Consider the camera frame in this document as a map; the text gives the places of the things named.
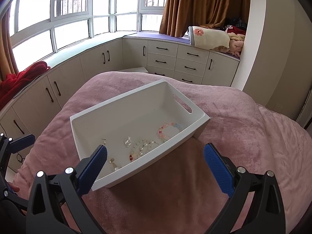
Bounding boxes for silver heart-shaped earring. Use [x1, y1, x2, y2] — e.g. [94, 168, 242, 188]
[124, 137, 132, 147]

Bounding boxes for black cable on floor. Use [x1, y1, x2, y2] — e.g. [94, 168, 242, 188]
[15, 152, 27, 165]

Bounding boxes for person's left hand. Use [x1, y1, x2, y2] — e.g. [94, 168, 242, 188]
[7, 182, 20, 193]

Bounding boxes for bay window frame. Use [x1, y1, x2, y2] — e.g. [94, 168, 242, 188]
[9, 0, 166, 71]

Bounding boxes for white plastic storage bin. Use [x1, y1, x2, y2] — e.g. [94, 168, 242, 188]
[70, 79, 210, 191]

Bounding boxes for brown curtain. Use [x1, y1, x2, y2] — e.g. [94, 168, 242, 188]
[159, 0, 251, 37]

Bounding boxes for pink plush toy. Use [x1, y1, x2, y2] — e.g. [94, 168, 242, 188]
[227, 32, 245, 58]

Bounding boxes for white jade bead bracelet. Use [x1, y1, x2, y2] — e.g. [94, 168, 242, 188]
[128, 138, 159, 163]

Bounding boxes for colourful beaded bracelet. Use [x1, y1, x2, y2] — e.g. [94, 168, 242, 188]
[157, 122, 184, 143]

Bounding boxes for white cabinet row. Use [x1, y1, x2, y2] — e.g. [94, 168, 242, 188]
[0, 36, 241, 173]

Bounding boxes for red cloth on sill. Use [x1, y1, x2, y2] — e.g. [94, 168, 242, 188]
[0, 61, 50, 109]

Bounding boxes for pearl drop earring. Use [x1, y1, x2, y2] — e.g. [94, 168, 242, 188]
[108, 158, 119, 171]

